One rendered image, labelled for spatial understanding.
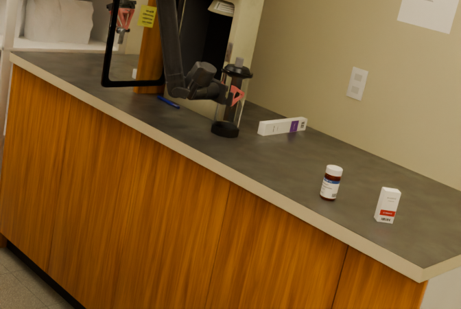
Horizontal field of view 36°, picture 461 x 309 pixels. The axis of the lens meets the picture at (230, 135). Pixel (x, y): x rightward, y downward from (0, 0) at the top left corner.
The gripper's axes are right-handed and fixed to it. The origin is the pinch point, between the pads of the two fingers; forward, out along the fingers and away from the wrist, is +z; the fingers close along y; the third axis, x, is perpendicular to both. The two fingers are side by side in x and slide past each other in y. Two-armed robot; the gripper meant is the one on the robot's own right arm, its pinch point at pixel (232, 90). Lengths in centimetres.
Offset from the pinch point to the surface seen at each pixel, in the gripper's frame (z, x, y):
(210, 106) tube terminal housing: 7.1, 11.0, 16.0
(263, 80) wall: 50, 5, 30
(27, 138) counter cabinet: -20, 49, 93
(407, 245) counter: -15, 16, -84
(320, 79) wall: 50, -3, 1
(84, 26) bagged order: 32, 8, 138
